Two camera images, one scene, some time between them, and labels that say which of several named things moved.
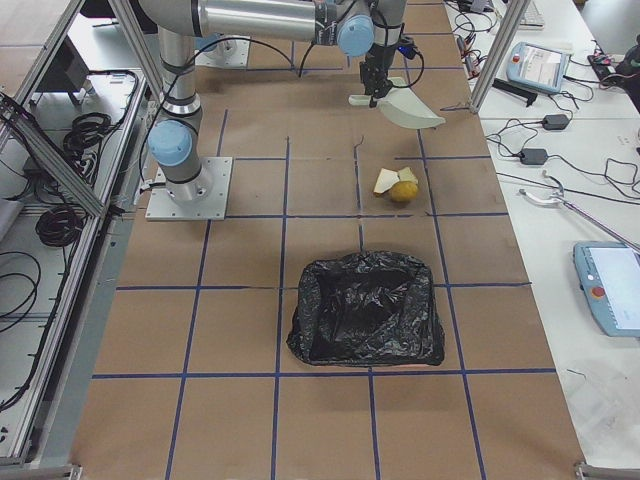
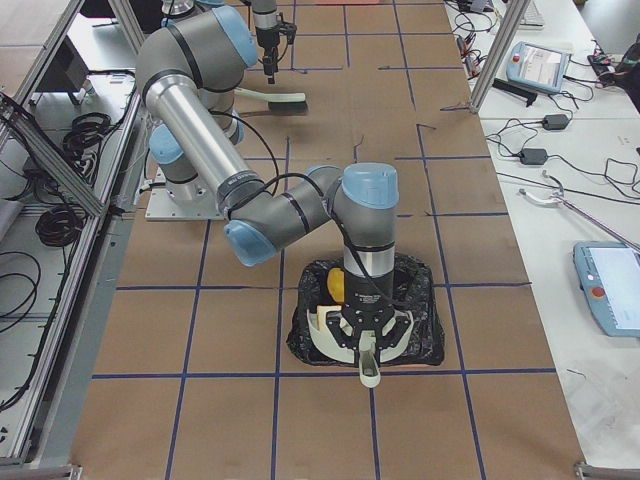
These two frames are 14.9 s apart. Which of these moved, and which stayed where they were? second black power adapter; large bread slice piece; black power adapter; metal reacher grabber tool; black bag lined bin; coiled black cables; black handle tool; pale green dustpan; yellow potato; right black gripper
Moved: large bread slice piece; yellow potato; right black gripper; pale green dustpan
Stayed: black bag lined bin; black handle tool; second black power adapter; coiled black cables; black power adapter; metal reacher grabber tool
